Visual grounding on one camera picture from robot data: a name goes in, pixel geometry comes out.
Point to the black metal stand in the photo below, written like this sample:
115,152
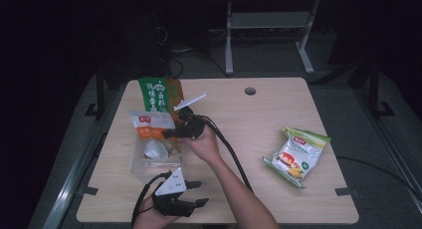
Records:
99,96
375,89

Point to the white packet with green top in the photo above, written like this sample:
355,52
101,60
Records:
298,156

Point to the white and orange snack packet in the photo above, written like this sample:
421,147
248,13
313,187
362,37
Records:
152,126

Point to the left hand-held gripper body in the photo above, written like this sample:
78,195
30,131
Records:
170,195

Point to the clear plastic container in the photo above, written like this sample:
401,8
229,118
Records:
156,166

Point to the person's left hand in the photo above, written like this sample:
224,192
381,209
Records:
151,217

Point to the grey metal rail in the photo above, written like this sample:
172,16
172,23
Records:
71,182

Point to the white metal stand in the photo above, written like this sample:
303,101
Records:
270,20

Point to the person's right hand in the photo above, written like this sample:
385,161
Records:
204,147

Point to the black tape piece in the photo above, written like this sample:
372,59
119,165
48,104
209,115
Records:
89,190
345,191

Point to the green and red snack packet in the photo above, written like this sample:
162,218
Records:
156,94

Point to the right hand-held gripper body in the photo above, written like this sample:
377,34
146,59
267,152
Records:
194,122

